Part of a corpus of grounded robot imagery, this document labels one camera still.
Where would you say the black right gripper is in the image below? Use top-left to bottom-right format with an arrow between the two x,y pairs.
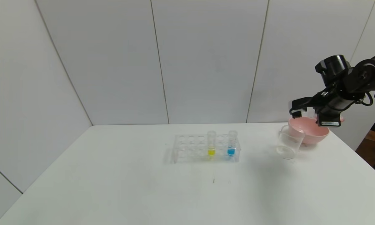
315,95 -> 356,127

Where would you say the test tube with red pigment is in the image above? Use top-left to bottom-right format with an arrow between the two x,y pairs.
305,111 -> 345,123

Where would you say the test tube with yellow pigment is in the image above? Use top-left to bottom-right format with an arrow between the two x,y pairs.
207,131 -> 216,157

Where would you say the clear glass beaker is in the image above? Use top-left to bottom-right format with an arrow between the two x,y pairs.
276,125 -> 304,160

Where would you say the test tube with blue pigment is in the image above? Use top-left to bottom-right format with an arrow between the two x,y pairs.
227,131 -> 238,157

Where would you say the clear acrylic test tube rack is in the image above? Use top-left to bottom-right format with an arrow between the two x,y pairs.
172,134 -> 241,164

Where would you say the pink bowl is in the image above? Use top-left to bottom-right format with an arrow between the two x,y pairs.
287,117 -> 329,145

